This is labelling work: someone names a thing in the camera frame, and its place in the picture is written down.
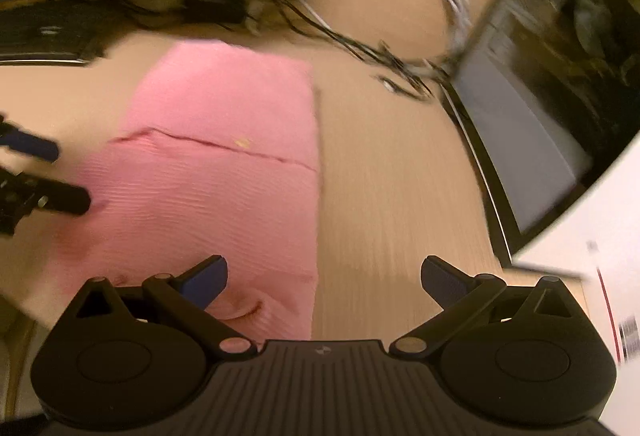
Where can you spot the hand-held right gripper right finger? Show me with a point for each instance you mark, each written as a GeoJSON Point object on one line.
{"type": "Point", "coordinates": [442, 283]}

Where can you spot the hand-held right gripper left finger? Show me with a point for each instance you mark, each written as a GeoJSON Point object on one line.
{"type": "Point", "coordinates": [207, 281]}

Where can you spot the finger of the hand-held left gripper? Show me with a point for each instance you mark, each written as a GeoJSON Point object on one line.
{"type": "Point", "coordinates": [65, 197]}
{"type": "Point", "coordinates": [35, 145]}

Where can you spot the pink knitted sweater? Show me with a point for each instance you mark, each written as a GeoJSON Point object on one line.
{"type": "Point", "coordinates": [200, 166]}

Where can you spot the black keyboard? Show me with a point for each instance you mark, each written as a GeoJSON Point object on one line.
{"type": "Point", "coordinates": [50, 39]}

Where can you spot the white carton box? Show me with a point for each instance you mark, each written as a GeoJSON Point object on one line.
{"type": "Point", "coordinates": [630, 316]}

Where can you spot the black power adapter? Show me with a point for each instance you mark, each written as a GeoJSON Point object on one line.
{"type": "Point", "coordinates": [215, 11]}

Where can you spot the white computer case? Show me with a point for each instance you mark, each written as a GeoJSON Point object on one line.
{"type": "Point", "coordinates": [550, 66]}

